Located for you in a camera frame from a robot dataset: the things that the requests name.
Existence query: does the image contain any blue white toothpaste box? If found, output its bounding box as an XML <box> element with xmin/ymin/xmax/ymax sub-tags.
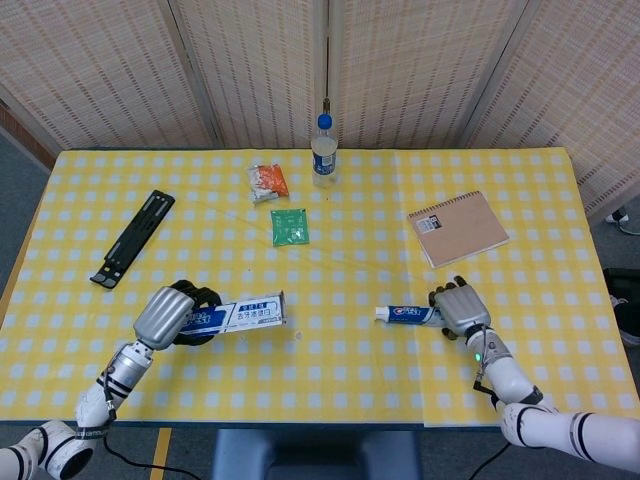
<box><xmin>180</xmin><ymin>290</ymin><xmax>288</xmax><ymax>335</ymax></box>

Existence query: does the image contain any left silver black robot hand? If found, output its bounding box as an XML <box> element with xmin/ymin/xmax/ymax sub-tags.
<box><xmin>132</xmin><ymin>279</ymin><xmax>224</xmax><ymax>351</ymax></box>

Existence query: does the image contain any black folding stand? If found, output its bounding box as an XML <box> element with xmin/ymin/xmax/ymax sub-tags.
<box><xmin>89</xmin><ymin>189</ymin><xmax>177</xmax><ymax>290</ymax></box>

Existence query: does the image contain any beige woven screen panel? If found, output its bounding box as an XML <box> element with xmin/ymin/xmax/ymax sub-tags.
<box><xmin>327</xmin><ymin>0</ymin><xmax>531</xmax><ymax>150</ymax></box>
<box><xmin>0</xmin><ymin>0</ymin><xmax>221</xmax><ymax>156</ymax></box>
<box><xmin>462</xmin><ymin>0</ymin><xmax>640</xmax><ymax>216</ymax></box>
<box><xmin>167</xmin><ymin>0</ymin><xmax>331</xmax><ymax>150</ymax></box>

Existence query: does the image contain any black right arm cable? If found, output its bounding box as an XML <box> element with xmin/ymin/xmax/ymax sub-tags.
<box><xmin>469</xmin><ymin>442</ymin><xmax>512</xmax><ymax>480</ymax></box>

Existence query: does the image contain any brown spiral notebook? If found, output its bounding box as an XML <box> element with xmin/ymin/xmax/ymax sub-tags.
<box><xmin>406</xmin><ymin>189</ymin><xmax>511</xmax><ymax>270</ymax></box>

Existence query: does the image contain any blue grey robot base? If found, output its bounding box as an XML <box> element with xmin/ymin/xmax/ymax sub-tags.
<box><xmin>209</xmin><ymin>428</ymin><xmax>421</xmax><ymax>480</ymax></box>

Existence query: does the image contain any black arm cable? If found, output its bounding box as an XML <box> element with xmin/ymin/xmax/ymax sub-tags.
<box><xmin>102</xmin><ymin>372</ymin><xmax>211</xmax><ymax>480</ymax></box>
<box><xmin>469</xmin><ymin>442</ymin><xmax>512</xmax><ymax>480</ymax></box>

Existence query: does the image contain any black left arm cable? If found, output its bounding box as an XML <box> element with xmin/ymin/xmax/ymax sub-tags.
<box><xmin>102</xmin><ymin>372</ymin><xmax>211</xmax><ymax>480</ymax></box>

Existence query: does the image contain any clear bottle with blue cap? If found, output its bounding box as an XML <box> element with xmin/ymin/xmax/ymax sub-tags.
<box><xmin>310</xmin><ymin>113</ymin><xmax>338</xmax><ymax>189</ymax></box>

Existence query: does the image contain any yellow white checkered tablecloth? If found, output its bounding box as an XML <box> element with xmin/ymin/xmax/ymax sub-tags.
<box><xmin>0</xmin><ymin>148</ymin><xmax>640</xmax><ymax>429</ymax></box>

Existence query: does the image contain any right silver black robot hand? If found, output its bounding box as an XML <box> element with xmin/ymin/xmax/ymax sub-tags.
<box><xmin>427</xmin><ymin>273</ymin><xmax>490</xmax><ymax>342</ymax></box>

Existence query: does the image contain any orange white snack packet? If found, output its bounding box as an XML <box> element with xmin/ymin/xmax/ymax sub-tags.
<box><xmin>247</xmin><ymin>163</ymin><xmax>291</xmax><ymax>205</ymax></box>

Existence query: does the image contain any blue white toothpaste tube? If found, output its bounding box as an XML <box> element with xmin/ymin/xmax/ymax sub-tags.
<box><xmin>374</xmin><ymin>304</ymin><xmax>444</xmax><ymax>326</ymax></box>

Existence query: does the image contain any green foil packet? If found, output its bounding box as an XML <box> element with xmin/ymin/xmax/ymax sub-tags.
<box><xmin>270</xmin><ymin>207</ymin><xmax>311</xmax><ymax>248</ymax></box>

